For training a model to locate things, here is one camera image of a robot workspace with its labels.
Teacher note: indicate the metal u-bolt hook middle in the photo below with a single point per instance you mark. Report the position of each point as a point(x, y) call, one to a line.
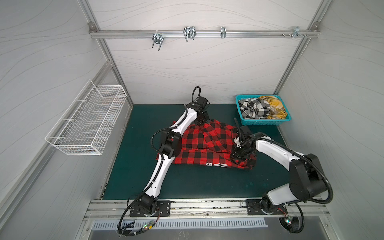
point(189, 33)

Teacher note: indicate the red black plaid shirt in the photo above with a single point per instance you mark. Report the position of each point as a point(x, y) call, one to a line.
point(211, 144)

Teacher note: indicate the right aluminium corner post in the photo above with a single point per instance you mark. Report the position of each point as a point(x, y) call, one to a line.
point(303, 43)

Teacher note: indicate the black white checkered shirt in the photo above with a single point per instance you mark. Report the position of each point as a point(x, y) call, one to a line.
point(254, 108)

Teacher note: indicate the metal bracket hook right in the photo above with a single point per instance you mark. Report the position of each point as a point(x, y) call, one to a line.
point(296, 33)

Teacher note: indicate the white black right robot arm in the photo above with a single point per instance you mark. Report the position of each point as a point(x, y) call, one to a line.
point(307, 181)

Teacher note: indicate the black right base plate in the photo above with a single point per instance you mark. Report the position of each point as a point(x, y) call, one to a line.
point(255, 207)

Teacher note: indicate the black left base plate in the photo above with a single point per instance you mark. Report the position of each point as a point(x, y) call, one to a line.
point(157, 208)

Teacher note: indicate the metal clip hook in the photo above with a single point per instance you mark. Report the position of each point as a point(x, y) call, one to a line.
point(223, 32)

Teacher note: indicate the white wire basket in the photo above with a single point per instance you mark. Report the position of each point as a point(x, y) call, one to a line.
point(86, 125)

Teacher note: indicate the metal u-bolt hook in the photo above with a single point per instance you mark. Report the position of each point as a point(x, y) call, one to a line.
point(157, 39)
point(189, 33)

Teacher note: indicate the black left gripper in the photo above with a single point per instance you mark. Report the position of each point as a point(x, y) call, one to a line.
point(207, 118)

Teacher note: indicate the metal u-bolt hook left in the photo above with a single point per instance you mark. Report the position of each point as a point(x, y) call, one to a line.
point(157, 39)

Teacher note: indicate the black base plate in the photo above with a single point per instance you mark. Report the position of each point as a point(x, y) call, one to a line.
point(255, 207)
point(157, 208)

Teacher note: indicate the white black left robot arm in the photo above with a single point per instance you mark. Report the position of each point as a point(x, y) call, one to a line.
point(170, 148)

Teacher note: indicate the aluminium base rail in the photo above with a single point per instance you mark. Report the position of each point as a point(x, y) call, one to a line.
point(201, 208)

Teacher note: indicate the yellow plaid shirt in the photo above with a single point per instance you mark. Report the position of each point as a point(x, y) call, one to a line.
point(277, 110)

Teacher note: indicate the aluminium horizontal rail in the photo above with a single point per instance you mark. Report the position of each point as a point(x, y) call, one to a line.
point(201, 34)

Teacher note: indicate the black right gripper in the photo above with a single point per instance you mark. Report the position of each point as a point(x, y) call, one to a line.
point(238, 152)

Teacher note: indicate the teal plastic basket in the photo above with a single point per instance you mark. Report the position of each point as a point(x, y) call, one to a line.
point(260, 122)

